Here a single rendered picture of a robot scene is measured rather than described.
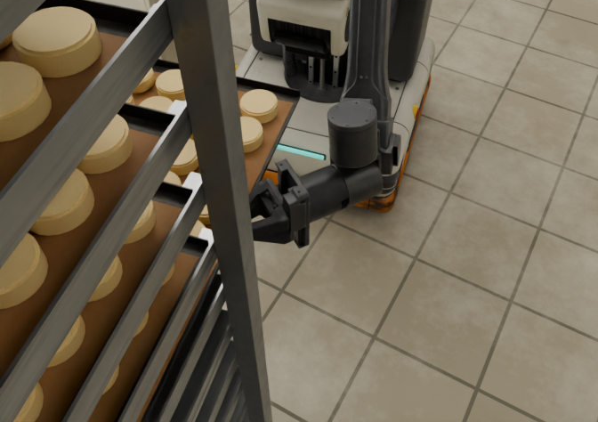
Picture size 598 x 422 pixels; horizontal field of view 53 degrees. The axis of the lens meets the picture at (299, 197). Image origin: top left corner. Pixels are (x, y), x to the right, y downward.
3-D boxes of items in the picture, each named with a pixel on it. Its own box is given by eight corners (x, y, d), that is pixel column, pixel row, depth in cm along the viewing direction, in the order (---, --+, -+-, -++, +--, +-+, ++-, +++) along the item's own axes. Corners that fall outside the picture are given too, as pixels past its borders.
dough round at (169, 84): (150, 90, 84) (148, 79, 82) (180, 74, 86) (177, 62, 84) (172, 109, 82) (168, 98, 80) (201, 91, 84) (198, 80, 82)
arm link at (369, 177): (390, 199, 75) (367, 175, 79) (390, 156, 70) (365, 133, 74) (343, 220, 73) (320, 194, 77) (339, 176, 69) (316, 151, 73)
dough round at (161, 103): (137, 133, 79) (133, 122, 77) (141, 106, 82) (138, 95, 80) (175, 131, 79) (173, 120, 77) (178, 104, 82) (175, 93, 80)
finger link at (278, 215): (235, 276, 71) (305, 247, 73) (230, 242, 65) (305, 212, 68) (214, 234, 75) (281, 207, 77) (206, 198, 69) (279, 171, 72)
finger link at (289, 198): (233, 267, 69) (305, 237, 72) (228, 232, 64) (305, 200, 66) (212, 225, 73) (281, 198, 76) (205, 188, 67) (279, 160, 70)
